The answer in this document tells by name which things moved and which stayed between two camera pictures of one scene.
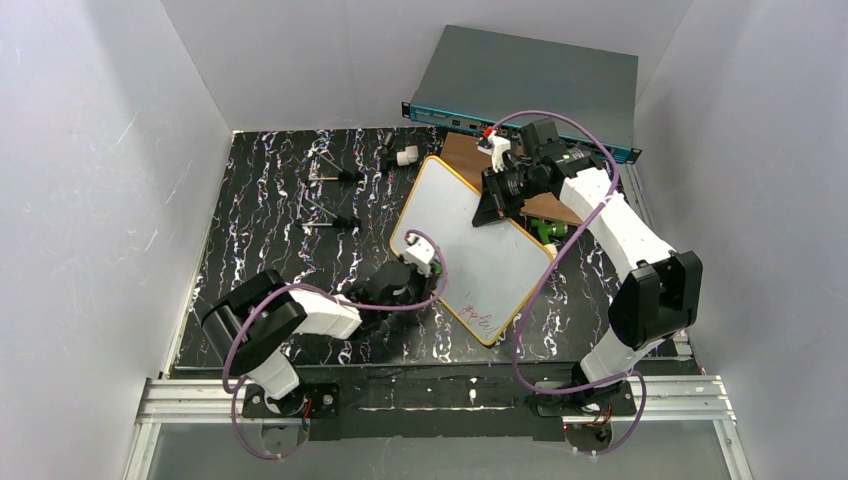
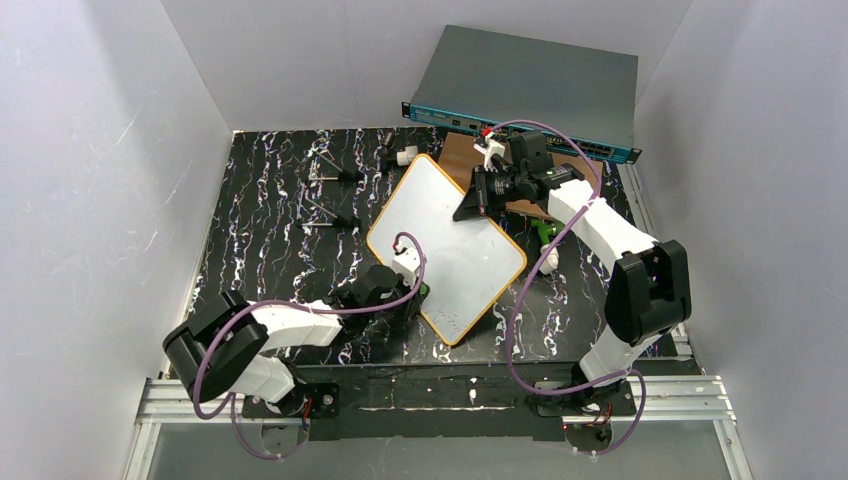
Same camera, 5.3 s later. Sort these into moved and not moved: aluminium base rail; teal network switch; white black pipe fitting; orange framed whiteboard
Moved: orange framed whiteboard
Not moved: aluminium base rail; teal network switch; white black pipe fitting
